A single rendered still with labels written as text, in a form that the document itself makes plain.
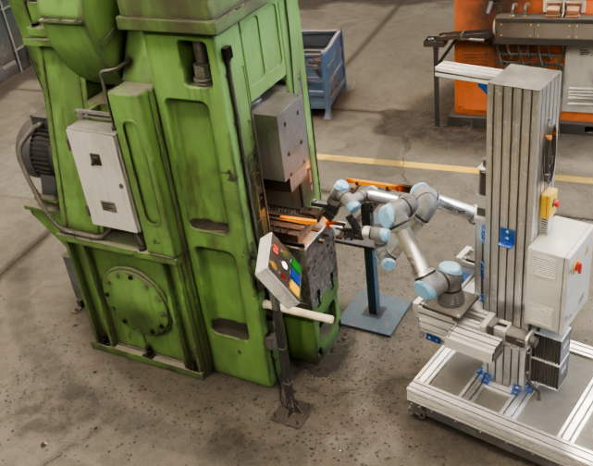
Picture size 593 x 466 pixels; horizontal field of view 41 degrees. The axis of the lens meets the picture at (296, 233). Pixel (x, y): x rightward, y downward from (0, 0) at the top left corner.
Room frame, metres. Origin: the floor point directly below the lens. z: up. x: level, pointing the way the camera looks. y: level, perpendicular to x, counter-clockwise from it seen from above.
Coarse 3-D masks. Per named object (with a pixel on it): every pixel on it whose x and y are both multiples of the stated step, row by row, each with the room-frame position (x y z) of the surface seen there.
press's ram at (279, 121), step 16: (272, 96) 4.17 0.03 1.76; (288, 96) 4.14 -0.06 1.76; (256, 112) 3.98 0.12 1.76; (272, 112) 3.95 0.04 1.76; (288, 112) 4.00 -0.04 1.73; (256, 128) 3.96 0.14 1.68; (272, 128) 3.91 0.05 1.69; (288, 128) 3.98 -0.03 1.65; (304, 128) 4.13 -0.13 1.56; (272, 144) 3.92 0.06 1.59; (288, 144) 3.96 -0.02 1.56; (304, 144) 4.12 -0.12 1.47; (272, 160) 3.93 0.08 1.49; (288, 160) 3.94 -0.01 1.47; (304, 160) 4.10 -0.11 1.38; (272, 176) 3.93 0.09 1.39; (288, 176) 3.92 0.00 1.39
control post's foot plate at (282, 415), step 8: (296, 400) 3.55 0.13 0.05; (280, 408) 3.54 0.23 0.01; (288, 408) 3.47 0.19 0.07; (296, 408) 3.48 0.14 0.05; (304, 408) 3.52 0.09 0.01; (312, 408) 3.51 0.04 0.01; (272, 416) 3.48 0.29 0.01; (280, 416) 3.48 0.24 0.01; (288, 416) 3.45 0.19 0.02; (296, 416) 3.46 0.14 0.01; (304, 416) 3.45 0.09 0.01; (288, 424) 3.40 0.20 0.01; (296, 424) 3.39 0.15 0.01
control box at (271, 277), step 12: (264, 240) 3.62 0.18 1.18; (276, 240) 3.62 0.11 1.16; (264, 252) 3.49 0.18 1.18; (288, 252) 3.63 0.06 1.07; (264, 264) 3.37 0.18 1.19; (276, 264) 3.42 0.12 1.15; (288, 264) 3.53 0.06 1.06; (300, 264) 3.64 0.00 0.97; (264, 276) 3.33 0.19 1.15; (276, 276) 3.33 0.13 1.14; (288, 276) 3.43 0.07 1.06; (300, 276) 3.54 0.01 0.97; (276, 288) 3.32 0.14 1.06; (288, 288) 3.33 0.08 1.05; (300, 288) 3.44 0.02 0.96; (288, 300) 3.32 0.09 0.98
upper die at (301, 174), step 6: (300, 168) 4.04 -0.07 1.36; (294, 174) 3.98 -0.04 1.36; (300, 174) 4.04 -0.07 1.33; (306, 174) 4.10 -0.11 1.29; (264, 180) 4.03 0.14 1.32; (270, 180) 4.00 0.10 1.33; (276, 180) 3.98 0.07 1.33; (288, 180) 3.94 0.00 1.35; (294, 180) 3.98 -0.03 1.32; (300, 180) 4.03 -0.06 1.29; (270, 186) 4.01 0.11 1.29; (276, 186) 3.99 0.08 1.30; (282, 186) 3.96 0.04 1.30; (288, 186) 3.94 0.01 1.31; (294, 186) 3.97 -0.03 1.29
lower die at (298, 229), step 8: (296, 216) 4.13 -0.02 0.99; (304, 216) 4.11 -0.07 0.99; (312, 216) 4.10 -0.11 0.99; (272, 224) 4.08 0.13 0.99; (280, 224) 4.07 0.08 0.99; (288, 224) 4.06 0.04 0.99; (296, 224) 4.05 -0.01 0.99; (304, 224) 4.02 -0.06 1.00; (272, 232) 4.02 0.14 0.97; (288, 232) 3.98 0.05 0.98; (296, 232) 3.97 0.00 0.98; (304, 232) 4.01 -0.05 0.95; (296, 240) 3.94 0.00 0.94
